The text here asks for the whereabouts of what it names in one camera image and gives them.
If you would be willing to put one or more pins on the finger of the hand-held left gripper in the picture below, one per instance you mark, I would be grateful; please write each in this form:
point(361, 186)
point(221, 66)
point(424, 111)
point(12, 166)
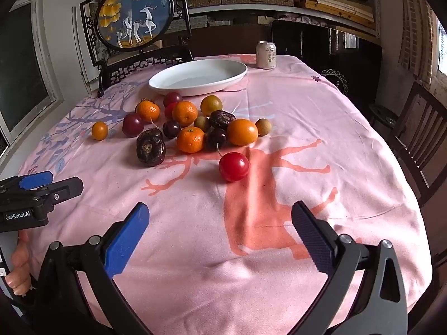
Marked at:
point(64, 188)
point(35, 180)

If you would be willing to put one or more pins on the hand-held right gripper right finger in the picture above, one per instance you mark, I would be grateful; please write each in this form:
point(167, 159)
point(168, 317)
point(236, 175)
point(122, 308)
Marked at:
point(312, 240)

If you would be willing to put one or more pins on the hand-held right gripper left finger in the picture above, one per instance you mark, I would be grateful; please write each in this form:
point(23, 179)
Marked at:
point(125, 242)

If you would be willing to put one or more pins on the small smooth orange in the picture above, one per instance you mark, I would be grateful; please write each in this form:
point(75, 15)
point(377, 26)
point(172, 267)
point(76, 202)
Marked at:
point(100, 131)

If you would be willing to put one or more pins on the dark red plum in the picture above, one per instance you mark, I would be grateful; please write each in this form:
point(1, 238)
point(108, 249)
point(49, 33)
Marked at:
point(173, 98)
point(132, 125)

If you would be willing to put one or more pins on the dark water chestnut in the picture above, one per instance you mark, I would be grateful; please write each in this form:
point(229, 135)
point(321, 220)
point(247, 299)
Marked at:
point(222, 118)
point(149, 133)
point(151, 151)

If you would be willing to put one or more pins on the mandarin orange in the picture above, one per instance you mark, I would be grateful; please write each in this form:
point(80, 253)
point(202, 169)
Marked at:
point(184, 113)
point(148, 110)
point(190, 139)

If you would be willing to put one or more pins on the dark cherry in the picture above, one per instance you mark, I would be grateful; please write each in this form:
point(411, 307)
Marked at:
point(215, 139)
point(171, 129)

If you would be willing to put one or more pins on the brown longan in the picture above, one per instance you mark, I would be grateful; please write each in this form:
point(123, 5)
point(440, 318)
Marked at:
point(263, 127)
point(202, 123)

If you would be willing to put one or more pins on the white oval plate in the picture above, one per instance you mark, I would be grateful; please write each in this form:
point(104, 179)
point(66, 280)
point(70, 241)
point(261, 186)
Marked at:
point(199, 78)

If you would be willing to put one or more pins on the person's left hand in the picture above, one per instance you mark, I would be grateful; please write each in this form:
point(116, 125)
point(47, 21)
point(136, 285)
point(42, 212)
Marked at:
point(19, 265)

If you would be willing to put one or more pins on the pink printed tablecloth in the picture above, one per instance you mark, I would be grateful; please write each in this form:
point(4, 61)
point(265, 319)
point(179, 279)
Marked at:
point(265, 188)

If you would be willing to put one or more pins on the white framed window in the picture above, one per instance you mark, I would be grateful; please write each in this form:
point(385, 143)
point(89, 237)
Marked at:
point(21, 69)

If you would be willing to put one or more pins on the large orange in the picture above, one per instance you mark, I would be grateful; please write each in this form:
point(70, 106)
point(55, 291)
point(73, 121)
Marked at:
point(242, 132)

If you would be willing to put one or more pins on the round dark stool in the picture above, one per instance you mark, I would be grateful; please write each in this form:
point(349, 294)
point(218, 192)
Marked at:
point(383, 113)

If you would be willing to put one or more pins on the dark wooden chair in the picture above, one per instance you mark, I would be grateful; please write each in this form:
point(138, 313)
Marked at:
point(419, 125)

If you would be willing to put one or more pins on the yellow green orange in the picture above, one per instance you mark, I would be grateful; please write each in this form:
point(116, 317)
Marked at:
point(211, 105)

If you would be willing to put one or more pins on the round deer painting screen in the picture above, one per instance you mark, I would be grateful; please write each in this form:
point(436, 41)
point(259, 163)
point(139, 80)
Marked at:
point(132, 10)

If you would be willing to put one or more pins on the beige beverage can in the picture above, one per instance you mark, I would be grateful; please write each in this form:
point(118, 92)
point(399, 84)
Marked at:
point(266, 56)

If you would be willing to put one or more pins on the dark cabinet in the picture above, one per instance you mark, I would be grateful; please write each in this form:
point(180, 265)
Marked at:
point(307, 45)

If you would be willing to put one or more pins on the bright window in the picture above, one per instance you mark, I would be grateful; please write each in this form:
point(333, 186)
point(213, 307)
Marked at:
point(442, 49)

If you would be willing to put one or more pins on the stack of wooden boards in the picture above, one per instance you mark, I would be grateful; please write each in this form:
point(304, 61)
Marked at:
point(338, 5)

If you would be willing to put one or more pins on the beige patterned curtain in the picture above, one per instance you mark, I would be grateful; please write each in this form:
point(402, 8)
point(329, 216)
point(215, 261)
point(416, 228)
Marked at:
point(417, 24)

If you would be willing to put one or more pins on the white wall shelf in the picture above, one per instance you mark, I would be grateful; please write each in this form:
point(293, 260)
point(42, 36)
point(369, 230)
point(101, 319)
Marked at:
point(349, 24)

